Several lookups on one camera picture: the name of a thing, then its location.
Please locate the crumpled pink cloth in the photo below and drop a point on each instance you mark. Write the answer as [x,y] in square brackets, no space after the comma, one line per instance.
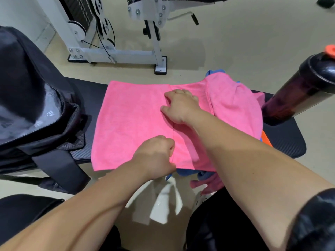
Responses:
[235,107]

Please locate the black shirt sleeve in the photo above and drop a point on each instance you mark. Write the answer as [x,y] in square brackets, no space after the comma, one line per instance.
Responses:
[314,224]

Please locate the person's left hand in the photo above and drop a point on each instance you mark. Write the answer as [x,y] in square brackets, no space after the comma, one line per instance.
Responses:
[153,158]

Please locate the person's left thumb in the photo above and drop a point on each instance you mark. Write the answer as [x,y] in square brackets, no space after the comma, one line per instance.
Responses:
[172,150]

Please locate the black trousers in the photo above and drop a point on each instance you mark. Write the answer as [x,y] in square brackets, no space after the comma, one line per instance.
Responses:
[222,227]

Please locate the black object on floor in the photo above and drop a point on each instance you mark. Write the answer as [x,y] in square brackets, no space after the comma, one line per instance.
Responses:
[326,2]

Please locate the orange item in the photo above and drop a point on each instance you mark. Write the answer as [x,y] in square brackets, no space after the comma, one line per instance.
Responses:
[267,140]

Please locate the person's right forearm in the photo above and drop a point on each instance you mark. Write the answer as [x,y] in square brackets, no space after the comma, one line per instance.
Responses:
[251,167]

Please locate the person's right hand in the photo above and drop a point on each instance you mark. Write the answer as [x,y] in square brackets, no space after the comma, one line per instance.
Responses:
[183,108]

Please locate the metal lever with black grip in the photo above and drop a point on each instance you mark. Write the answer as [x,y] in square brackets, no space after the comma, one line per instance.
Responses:
[194,18]

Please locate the dark shaker bottle orange cap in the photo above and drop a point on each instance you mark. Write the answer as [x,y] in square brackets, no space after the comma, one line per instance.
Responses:
[301,88]

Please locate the blue cloth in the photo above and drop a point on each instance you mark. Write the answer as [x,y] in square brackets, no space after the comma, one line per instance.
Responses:
[206,176]

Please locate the black sports bag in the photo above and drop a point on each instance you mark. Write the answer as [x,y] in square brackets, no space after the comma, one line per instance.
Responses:
[26,88]

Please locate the person's right thumb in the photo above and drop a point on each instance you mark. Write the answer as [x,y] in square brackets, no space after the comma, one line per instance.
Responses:
[166,112]

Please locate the black padded bench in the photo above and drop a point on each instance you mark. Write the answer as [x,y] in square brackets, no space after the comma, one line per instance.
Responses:
[285,138]

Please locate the white gym machine frame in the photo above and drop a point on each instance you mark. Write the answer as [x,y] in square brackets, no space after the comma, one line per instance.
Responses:
[125,52]

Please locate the person's left forearm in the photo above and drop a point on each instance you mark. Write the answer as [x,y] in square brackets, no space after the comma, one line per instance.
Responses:
[86,214]

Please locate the black weight stack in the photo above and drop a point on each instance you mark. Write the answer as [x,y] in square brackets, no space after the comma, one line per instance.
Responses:
[76,9]

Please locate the pink towel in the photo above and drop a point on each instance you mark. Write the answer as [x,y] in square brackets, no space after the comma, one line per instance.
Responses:
[128,120]

